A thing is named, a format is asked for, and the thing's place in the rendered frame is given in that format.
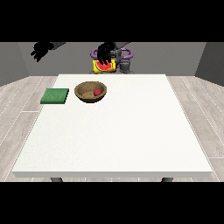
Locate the yellow cup with melon print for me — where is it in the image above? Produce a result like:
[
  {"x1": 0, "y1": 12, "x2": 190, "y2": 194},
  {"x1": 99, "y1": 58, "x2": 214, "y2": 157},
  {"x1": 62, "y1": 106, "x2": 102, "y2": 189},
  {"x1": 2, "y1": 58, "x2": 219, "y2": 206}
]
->
[{"x1": 92, "y1": 59, "x2": 117, "y2": 74}]

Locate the green square pad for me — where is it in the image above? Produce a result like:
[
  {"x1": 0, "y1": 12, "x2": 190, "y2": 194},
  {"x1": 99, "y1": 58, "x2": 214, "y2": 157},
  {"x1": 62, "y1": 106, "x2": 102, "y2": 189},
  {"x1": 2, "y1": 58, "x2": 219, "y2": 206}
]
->
[{"x1": 39, "y1": 87, "x2": 70, "y2": 105}]

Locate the brown wooden bowl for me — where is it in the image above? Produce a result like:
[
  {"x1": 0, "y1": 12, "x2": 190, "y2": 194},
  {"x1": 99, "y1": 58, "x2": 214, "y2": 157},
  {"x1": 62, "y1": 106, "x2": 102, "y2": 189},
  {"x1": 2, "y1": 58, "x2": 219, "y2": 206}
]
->
[{"x1": 73, "y1": 80, "x2": 108, "y2": 103}]

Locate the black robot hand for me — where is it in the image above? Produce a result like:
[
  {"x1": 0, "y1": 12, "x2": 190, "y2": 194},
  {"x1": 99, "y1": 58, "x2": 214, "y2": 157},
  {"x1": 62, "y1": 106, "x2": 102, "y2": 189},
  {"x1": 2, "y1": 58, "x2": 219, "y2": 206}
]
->
[
  {"x1": 96, "y1": 42, "x2": 116, "y2": 68},
  {"x1": 30, "y1": 42, "x2": 55, "y2": 63}
]

